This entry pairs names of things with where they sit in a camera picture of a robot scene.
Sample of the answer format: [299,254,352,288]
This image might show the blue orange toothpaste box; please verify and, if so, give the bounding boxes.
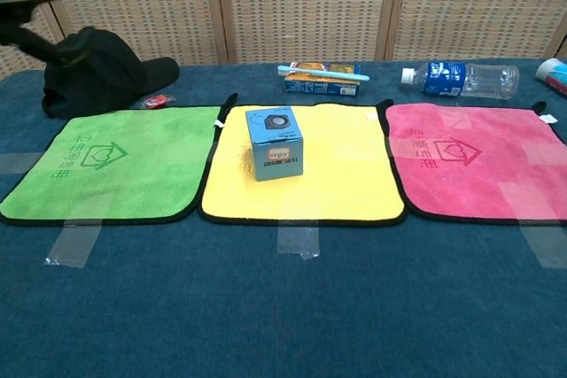
[283,61,362,97]

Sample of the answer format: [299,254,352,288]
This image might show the black baseball cap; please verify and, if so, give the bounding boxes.
[42,27,181,120]

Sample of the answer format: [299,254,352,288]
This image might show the dark blue table cloth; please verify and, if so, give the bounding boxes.
[0,58,567,378]

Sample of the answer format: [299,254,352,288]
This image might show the pink microfiber cloth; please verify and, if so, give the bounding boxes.
[384,101,567,225]

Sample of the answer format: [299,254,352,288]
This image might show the small blue cardboard box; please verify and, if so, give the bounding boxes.
[245,106,306,182]

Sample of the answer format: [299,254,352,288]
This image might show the clear plastic water bottle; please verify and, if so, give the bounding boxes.
[400,61,520,99]

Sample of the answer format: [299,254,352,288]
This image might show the white blue red cup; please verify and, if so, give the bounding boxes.
[535,58,567,96]

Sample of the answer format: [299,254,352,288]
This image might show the clear adhesive tape strip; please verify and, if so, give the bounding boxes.
[277,217,321,261]
[500,182,567,270]
[43,204,107,269]
[0,151,42,175]

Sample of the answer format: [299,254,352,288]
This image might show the woven bamboo folding screen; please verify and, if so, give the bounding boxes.
[0,0,567,81]

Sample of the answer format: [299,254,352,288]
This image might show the green microfiber cloth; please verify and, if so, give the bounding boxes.
[0,93,239,227]

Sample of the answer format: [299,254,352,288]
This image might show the small red wrapped candy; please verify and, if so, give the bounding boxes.
[137,92,176,110]

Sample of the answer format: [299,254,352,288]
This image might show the light blue toothbrush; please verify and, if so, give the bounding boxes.
[277,64,370,82]

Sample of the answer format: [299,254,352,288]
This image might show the yellow microfiber cloth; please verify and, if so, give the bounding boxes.
[197,98,408,228]

